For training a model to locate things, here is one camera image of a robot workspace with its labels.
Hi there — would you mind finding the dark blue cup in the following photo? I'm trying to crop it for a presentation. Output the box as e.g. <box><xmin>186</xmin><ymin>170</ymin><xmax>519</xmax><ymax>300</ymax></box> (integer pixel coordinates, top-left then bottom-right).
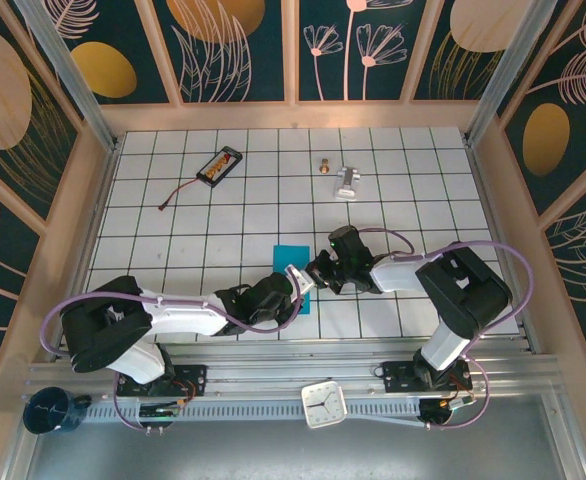
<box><xmin>22</xmin><ymin>387</ymin><xmax>93</xmax><ymax>436</ymax></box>

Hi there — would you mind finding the slotted grey cable duct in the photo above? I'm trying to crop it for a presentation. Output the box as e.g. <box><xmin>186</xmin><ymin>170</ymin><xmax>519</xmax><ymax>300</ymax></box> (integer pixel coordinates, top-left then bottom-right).
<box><xmin>80</xmin><ymin>397</ymin><xmax>424</xmax><ymax>426</ymax></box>

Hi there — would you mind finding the silver metal bracket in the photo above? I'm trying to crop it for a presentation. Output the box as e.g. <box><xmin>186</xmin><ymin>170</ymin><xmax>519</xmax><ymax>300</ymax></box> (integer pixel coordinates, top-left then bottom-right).
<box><xmin>331</xmin><ymin>165</ymin><xmax>363</xmax><ymax>202</ymax></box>

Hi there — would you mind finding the thin red and black wire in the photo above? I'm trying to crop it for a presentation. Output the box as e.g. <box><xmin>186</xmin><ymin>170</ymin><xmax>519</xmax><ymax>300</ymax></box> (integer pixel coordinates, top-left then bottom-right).
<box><xmin>158</xmin><ymin>175</ymin><xmax>205</xmax><ymax>210</ymax></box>

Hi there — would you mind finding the aluminium frame post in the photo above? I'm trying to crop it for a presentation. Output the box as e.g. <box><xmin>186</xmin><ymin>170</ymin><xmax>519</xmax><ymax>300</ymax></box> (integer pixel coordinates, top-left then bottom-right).
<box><xmin>465</xmin><ymin>0</ymin><xmax>554</xmax><ymax>146</ymax></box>
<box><xmin>12</xmin><ymin>0</ymin><xmax>122</xmax><ymax>151</ymax></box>

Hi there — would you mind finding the black battery pack with wire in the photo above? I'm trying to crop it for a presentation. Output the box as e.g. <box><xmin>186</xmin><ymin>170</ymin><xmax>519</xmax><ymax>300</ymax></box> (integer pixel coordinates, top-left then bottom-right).
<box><xmin>196</xmin><ymin>146</ymin><xmax>244</xmax><ymax>188</ymax></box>

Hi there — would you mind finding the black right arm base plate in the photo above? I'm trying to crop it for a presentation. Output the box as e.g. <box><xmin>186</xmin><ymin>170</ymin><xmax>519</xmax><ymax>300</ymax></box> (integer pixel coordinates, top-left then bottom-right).
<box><xmin>381</xmin><ymin>359</ymin><xmax>473</xmax><ymax>394</ymax></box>

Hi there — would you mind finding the white square analog clock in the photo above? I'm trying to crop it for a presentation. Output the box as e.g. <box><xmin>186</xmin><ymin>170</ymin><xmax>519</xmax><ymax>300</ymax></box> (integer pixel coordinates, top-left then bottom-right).
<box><xmin>300</xmin><ymin>380</ymin><xmax>349</xmax><ymax>430</ymax></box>

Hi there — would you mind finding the aluminium mounting rail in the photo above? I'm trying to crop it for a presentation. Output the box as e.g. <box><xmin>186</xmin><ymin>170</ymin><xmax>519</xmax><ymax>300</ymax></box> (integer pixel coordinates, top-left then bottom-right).
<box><xmin>27</xmin><ymin>342</ymin><xmax>562</xmax><ymax>401</ymax></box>

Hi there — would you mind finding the aluminium side rail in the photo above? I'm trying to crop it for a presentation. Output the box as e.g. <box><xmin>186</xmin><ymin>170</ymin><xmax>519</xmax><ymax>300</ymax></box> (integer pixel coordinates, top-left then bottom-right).
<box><xmin>55</xmin><ymin>144</ymin><xmax>120</xmax><ymax>351</ymax></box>
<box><xmin>466</xmin><ymin>139</ymin><xmax>534</xmax><ymax>351</ymax></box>

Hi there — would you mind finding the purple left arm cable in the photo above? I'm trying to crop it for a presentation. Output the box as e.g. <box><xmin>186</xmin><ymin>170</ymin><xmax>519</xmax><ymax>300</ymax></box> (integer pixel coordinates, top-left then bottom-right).
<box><xmin>40</xmin><ymin>272</ymin><xmax>307</xmax><ymax>434</ymax></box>

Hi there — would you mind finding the black controller board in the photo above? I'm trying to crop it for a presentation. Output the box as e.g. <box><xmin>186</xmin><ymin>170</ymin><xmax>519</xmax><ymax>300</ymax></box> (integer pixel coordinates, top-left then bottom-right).
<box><xmin>137</xmin><ymin>401</ymin><xmax>183</xmax><ymax>427</ymax></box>
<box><xmin>419</xmin><ymin>396</ymin><xmax>477</xmax><ymax>428</ymax></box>

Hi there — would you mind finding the grey metal shelf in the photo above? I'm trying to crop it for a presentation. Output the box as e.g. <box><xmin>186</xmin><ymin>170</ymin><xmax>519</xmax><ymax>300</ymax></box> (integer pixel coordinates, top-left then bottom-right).
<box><xmin>22</xmin><ymin>394</ymin><xmax>584</xmax><ymax>480</ymax></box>

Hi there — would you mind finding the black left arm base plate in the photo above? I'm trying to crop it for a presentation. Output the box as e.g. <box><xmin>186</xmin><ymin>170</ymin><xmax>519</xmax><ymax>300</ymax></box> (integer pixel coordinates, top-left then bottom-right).
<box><xmin>116</xmin><ymin>363</ymin><xmax>209</xmax><ymax>399</ymax></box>

